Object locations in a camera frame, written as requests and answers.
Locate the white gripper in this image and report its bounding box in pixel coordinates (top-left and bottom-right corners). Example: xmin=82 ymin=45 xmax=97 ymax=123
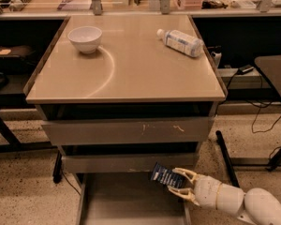
xmin=168 ymin=168 xmax=244 ymax=217

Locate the grey middle drawer front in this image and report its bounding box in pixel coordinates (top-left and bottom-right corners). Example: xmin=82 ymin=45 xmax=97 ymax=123
xmin=62 ymin=153 xmax=199 ymax=173

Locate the black table leg bar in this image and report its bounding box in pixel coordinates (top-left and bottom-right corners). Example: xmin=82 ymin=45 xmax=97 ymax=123
xmin=215 ymin=130 xmax=239 ymax=188

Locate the black floor cable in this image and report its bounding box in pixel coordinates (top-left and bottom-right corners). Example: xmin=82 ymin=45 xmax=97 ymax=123
xmin=246 ymin=100 xmax=281 ymax=135

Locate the grey drawer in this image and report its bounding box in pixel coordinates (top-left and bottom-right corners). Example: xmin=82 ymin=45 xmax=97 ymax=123
xmin=42 ymin=116 xmax=214 ymax=145
xmin=62 ymin=153 xmax=199 ymax=173

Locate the grey drawer cabinet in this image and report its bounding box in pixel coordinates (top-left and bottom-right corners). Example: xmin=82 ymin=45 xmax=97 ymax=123
xmin=22 ymin=14 xmax=229 ymax=225

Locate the dark blue rxbar wrapper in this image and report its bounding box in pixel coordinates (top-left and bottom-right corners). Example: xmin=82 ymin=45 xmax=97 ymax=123
xmin=150 ymin=163 xmax=185 ymax=188

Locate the open bottom drawer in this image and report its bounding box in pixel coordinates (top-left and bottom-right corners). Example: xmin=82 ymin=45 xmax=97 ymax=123
xmin=75 ymin=172 xmax=192 ymax=225

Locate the black phone device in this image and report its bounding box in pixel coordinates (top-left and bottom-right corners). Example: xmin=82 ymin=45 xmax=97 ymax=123
xmin=237 ymin=65 xmax=254 ymax=75

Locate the white ceramic bowl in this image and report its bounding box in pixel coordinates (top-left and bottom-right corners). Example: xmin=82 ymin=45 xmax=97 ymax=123
xmin=67 ymin=26 xmax=102 ymax=53

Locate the black left desk leg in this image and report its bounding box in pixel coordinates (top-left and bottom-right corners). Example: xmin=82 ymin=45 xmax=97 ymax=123
xmin=0 ymin=117 xmax=52 ymax=153

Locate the grey top drawer front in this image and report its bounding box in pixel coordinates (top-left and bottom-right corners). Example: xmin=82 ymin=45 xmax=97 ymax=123
xmin=42 ymin=116 xmax=214 ymax=145

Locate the clear plastic water bottle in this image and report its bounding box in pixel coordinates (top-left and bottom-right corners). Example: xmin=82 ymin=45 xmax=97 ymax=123
xmin=156 ymin=29 xmax=203 ymax=58

